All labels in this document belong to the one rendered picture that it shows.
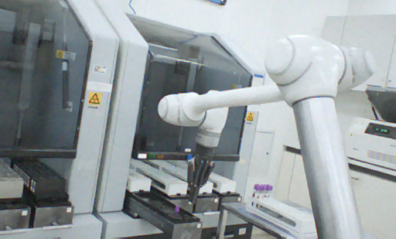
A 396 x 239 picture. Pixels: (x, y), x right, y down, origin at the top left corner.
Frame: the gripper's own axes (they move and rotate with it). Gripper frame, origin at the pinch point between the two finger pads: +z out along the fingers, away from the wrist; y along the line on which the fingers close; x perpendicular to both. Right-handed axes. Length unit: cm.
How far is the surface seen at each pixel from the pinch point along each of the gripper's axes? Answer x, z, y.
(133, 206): -16.4, 12.3, 16.1
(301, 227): 31.5, -1.1, -27.6
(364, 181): -69, 13, -216
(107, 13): -48, -62, 32
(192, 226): 10.7, 8.2, 4.8
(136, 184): -24.1, 6.0, 12.8
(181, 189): -19.3, 5.6, -7.0
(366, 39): -120, -106, -238
